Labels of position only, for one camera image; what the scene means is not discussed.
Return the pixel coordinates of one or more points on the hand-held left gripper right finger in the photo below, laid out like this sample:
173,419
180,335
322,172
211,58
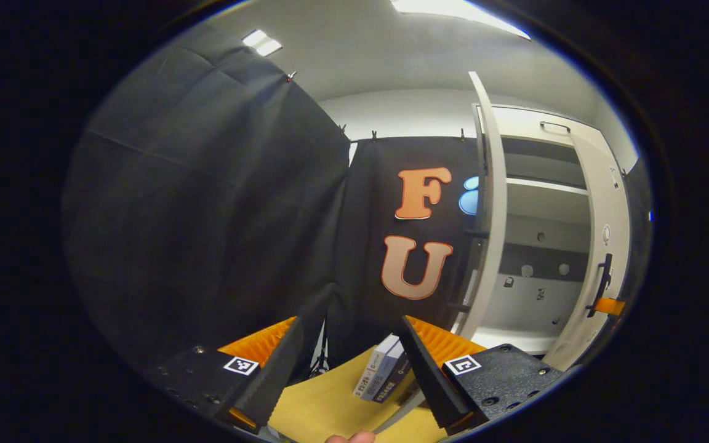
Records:
431,369

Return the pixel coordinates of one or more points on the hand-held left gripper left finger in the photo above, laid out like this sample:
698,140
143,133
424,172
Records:
271,369

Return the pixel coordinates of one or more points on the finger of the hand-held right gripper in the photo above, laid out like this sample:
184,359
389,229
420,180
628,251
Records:
610,306

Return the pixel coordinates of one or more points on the white cabinet door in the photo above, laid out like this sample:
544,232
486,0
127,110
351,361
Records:
600,184
491,215

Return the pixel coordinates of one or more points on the grey white cabinet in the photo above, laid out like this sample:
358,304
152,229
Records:
551,215

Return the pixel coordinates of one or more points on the white cabinet shelf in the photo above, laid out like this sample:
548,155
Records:
545,186

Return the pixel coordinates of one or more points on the dark blue cardboard box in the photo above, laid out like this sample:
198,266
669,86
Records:
396,378

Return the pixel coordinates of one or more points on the white grey cardboard box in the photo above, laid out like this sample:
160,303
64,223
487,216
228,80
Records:
376,369

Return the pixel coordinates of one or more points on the black backdrop cloth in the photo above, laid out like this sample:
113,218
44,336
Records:
207,215
637,246

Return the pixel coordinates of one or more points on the small ceiling light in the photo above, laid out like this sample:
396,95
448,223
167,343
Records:
262,43

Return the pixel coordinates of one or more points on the long ceiling light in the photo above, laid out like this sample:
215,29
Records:
453,11

